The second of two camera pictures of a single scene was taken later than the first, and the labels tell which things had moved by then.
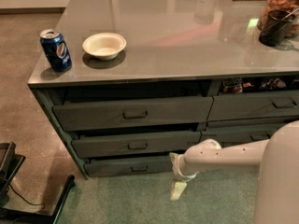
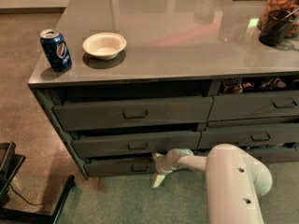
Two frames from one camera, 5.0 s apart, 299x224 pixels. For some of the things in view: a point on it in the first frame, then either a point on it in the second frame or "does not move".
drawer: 130,165 does not move
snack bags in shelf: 235,85 does not move
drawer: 90,115 does not move
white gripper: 181,169 to 165,164
